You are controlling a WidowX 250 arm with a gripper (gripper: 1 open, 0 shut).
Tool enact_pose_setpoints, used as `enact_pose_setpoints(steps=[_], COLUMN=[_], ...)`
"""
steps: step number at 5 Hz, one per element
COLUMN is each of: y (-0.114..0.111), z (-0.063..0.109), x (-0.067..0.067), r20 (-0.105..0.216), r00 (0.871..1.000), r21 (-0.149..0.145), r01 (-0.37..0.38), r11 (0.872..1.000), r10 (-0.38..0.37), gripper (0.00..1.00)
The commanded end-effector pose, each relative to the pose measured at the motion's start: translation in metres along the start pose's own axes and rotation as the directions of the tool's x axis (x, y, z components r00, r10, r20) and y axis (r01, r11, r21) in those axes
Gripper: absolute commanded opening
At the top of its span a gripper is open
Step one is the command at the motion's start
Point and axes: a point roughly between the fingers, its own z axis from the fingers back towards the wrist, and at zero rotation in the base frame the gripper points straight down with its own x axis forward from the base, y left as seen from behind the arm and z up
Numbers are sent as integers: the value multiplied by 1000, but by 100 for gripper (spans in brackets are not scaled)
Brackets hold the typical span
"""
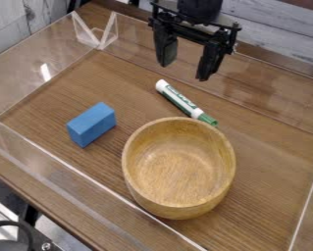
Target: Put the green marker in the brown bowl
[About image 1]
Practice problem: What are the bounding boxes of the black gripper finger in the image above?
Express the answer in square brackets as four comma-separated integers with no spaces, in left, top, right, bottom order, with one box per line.
[196,41,225,81]
[154,24,178,67]

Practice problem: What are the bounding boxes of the brown wooden bowl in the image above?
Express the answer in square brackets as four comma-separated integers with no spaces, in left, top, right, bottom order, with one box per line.
[122,117,236,220]

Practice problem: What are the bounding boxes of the clear acrylic corner bracket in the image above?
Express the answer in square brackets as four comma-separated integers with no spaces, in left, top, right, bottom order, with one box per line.
[71,12,118,50]

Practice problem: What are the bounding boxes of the black cable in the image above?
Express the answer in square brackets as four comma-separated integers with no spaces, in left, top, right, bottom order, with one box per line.
[0,220,35,251]

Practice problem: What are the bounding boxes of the blue foam block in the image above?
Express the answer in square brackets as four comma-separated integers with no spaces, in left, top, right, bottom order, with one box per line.
[67,102,117,148]

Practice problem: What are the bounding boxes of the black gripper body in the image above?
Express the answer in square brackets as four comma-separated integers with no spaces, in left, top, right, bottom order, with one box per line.
[149,0,243,53]

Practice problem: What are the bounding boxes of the black metal table frame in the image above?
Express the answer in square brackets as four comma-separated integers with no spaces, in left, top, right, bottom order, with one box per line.
[18,203,63,251]

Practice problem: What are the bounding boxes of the green and white marker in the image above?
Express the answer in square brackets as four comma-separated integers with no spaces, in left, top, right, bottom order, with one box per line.
[156,79,219,126]

